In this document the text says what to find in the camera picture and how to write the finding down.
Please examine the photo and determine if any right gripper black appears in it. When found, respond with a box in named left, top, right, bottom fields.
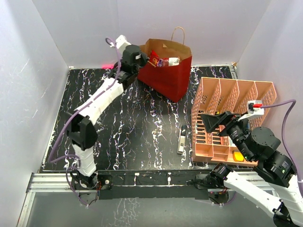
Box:
left=200, top=110, right=253, bottom=161

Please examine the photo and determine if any red cookie snack bag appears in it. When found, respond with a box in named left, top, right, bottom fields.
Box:
left=148, top=50, right=159, bottom=67

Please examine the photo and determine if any aluminium front rail frame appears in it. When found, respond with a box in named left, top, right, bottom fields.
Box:
left=18, top=174, right=274, bottom=227

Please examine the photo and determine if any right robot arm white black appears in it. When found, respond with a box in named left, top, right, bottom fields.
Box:
left=201, top=111, right=303, bottom=227

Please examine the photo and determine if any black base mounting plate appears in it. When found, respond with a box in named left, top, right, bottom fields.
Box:
left=98, top=170, right=209, bottom=200

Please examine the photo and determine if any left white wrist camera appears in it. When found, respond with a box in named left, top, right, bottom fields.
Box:
left=116, top=35, right=131, bottom=54

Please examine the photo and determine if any red brown paper bag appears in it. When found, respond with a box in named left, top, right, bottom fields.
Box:
left=138, top=38, right=192, bottom=103

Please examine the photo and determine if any pink tape strip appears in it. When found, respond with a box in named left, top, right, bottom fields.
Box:
left=101, top=64, right=114, bottom=69

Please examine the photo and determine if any yellow sticky note pad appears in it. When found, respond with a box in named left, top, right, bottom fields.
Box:
left=233, top=152, right=244, bottom=162

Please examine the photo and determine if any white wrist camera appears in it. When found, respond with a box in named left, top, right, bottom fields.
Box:
left=116, top=35, right=131, bottom=54
left=238, top=100, right=264, bottom=121

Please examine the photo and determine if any black silver stapler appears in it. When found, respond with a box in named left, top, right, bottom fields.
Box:
left=177, top=125, right=187, bottom=155

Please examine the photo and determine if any peach plastic desk organizer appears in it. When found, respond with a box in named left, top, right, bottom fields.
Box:
left=191, top=78, right=276, bottom=167

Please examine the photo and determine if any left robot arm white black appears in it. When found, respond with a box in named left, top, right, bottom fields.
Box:
left=66, top=35, right=149, bottom=189

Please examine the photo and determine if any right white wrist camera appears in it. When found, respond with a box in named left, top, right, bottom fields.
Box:
left=238, top=100, right=264, bottom=121

